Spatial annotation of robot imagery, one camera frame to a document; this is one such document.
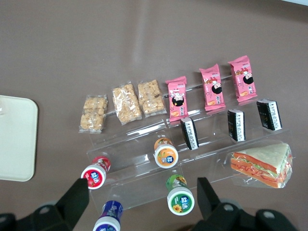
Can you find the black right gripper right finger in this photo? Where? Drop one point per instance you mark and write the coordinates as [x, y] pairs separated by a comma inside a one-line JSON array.
[[216, 211]]

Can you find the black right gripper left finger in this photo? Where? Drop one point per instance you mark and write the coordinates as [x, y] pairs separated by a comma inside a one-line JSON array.
[[69, 204]]

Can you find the green gum bottle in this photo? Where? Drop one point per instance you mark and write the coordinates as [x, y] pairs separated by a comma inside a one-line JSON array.
[[180, 196]]

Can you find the red gum bottle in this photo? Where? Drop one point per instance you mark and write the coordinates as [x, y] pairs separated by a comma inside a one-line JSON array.
[[96, 173]]

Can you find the blue gum bottle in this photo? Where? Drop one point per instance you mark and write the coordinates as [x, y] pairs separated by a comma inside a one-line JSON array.
[[109, 217]]

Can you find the orange gum bottle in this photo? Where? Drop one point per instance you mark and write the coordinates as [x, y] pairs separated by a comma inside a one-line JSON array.
[[166, 154]]

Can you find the cream plastic tray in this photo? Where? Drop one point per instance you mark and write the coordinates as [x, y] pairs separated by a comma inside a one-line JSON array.
[[16, 137]]

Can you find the wrapped triangle sandwich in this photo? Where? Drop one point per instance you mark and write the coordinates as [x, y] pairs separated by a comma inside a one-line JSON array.
[[262, 166]]

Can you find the clear acrylic stepped stand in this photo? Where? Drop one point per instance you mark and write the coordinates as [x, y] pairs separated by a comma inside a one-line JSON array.
[[134, 168], [211, 144]]

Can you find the black rice ball pack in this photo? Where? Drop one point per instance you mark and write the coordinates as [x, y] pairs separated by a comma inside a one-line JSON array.
[[190, 133], [269, 115], [237, 125]]

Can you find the peanut brittle clear pack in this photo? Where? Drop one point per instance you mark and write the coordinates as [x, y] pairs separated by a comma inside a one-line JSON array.
[[93, 113], [126, 104], [151, 97]]

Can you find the pink cartoon snack pack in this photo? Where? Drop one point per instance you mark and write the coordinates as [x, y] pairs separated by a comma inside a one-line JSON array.
[[178, 99], [213, 87], [243, 78]]

